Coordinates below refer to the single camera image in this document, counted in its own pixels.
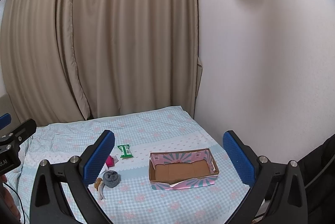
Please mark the magenta pouch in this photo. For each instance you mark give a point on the magenta pouch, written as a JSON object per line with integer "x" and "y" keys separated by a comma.
{"x": 110, "y": 161}

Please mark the green wet wipes pack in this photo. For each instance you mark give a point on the green wet wipes pack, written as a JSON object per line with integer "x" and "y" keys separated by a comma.
{"x": 125, "y": 151}

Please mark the grey sock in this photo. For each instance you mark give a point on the grey sock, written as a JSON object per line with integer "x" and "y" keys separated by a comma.
{"x": 111, "y": 178}

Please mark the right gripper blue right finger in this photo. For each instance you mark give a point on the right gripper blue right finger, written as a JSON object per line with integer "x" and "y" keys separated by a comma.
{"x": 277, "y": 191}

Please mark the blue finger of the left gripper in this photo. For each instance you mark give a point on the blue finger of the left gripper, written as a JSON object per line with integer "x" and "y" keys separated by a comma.
{"x": 23, "y": 132}
{"x": 5, "y": 120}

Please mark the person's left hand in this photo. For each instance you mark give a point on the person's left hand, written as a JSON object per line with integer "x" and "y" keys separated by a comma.
{"x": 11, "y": 214}

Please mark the blue checkered bed cover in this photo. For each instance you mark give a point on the blue checkered bed cover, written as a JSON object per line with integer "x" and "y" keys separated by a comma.
{"x": 133, "y": 200}

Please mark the beige curtain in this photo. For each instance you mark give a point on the beige curtain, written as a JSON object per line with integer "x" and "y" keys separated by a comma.
{"x": 73, "y": 60}

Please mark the white tissue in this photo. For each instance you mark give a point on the white tissue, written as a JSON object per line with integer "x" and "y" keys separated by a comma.
{"x": 105, "y": 168}

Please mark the brown cookie plush toy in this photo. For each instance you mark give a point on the brown cookie plush toy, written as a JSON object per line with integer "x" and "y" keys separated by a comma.
{"x": 99, "y": 186}

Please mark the cardboard box pink lining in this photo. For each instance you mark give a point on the cardboard box pink lining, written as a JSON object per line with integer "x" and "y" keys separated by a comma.
{"x": 177, "y": 170}

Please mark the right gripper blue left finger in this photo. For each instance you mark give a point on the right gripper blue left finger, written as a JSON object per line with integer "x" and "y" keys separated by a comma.
{"x": 49, "y": 203}

